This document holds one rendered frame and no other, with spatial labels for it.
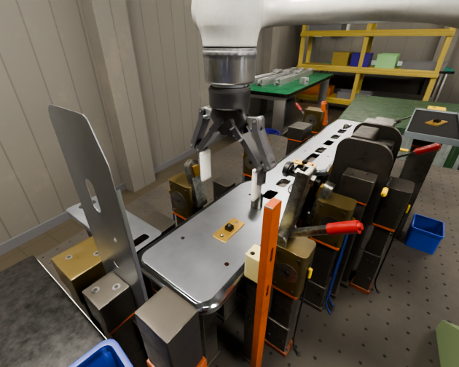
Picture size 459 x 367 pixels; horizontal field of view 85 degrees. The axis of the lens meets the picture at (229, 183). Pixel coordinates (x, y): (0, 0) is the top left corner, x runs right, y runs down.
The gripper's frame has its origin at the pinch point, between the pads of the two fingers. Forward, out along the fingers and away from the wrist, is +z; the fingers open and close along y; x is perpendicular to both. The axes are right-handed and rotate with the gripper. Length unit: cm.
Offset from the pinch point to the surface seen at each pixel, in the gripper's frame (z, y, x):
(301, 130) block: 10, 14, -76
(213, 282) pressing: 13.2, -6.7, 14.1
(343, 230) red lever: 0.0, -24.3, 1.1
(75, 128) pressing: -18.8, 0.6, 26.8
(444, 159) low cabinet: 69, -60, -255
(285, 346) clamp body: 39.8, -19.3, 1.9
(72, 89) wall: 7, 198, -55
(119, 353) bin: -2.7, -13.4, 34.2
